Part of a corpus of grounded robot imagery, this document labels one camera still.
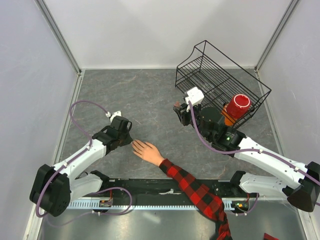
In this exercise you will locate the orange cup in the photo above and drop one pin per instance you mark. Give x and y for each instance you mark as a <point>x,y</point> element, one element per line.
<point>228,120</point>

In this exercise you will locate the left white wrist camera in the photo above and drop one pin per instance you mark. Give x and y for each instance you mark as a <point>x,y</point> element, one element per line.
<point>115,114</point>

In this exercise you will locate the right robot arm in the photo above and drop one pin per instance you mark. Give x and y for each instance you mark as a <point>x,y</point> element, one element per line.
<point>297,182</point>

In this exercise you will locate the white slotted cable duct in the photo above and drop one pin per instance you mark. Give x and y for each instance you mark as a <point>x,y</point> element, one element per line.
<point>162,203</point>

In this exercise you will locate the red plaid sleeve forearm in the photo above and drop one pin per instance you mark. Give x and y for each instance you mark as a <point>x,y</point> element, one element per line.
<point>209,204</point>

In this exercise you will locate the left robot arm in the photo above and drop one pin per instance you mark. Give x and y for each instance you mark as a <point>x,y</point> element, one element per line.
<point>55,187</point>

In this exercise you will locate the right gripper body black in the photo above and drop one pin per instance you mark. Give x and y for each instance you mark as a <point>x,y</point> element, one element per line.
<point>185,115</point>

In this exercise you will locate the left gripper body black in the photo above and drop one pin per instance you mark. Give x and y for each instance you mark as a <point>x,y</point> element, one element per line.
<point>124,138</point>

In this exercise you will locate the red mug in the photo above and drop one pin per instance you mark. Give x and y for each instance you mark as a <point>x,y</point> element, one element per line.
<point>238,106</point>

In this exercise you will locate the black wire rack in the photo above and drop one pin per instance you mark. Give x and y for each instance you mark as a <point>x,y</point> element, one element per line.
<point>220,78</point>

